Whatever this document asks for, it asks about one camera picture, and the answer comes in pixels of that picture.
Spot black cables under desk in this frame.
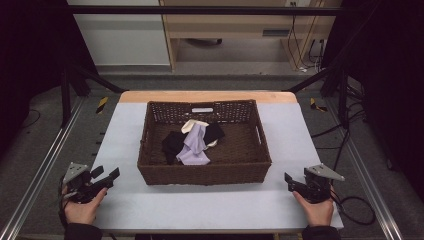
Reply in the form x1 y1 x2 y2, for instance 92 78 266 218
287 1 327 73

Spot black horizontal frame bar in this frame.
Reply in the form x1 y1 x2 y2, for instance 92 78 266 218
65 4 345 17

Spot lavender cloth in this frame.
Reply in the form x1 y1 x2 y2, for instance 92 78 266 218
175 123 212 166

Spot white cabinet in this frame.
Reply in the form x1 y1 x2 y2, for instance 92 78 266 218
66 0 171 67

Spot black curtain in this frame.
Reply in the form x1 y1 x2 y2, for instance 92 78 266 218
0 0 99 153
320 0 424 203

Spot thin black floor cable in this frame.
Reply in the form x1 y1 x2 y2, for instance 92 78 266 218
20 108 42 130

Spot white table mat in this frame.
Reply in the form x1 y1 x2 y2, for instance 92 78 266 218
90 101 345 233

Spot black cloth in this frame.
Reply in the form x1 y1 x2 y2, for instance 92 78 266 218
203 121 226 147
161 130 186 166

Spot yellow black floor tape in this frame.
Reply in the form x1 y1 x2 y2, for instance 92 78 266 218
95 96 110 115
309 97 329 113

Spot black metal frame strut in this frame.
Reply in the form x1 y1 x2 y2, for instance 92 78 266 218
285 64 350 128
60 62 127 128

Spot black floor cables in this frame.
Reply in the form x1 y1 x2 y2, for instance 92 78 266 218
310 83 368 172

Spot person's right hand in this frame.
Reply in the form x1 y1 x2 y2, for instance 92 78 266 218
292 190 335 228

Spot aluminium rail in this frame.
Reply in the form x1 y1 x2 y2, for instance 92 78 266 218
324 98 405 240
0 96 87 240

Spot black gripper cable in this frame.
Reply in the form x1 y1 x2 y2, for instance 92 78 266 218
329 186 377 227

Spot cream cloth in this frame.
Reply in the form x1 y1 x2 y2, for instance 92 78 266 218
180 119 220 148

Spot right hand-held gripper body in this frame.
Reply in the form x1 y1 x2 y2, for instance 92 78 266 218
301 163 346 205

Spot person's left hand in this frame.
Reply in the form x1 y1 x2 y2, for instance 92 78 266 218
61 185 109 226

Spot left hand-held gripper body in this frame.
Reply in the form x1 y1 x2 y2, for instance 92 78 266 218
61 162 108 205

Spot brown woven basket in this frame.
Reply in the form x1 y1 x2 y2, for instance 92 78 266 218
137 99 273 186

